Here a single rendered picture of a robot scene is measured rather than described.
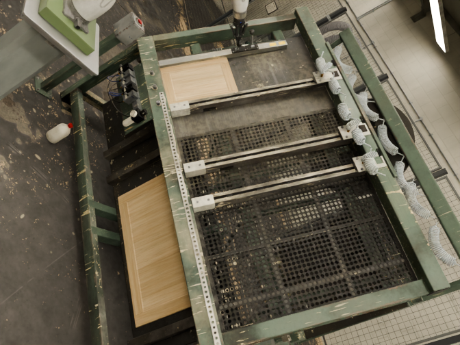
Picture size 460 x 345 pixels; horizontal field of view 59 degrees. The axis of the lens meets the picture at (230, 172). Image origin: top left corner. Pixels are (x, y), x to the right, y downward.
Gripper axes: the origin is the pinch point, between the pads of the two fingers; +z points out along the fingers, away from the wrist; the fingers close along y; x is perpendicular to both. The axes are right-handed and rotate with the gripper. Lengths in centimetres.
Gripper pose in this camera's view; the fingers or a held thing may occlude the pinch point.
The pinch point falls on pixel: (237, 39)
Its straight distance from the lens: 300.5
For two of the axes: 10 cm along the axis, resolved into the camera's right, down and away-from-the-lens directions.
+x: 2.5, 8.5, -4.7
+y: -9.7, 2.0, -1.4
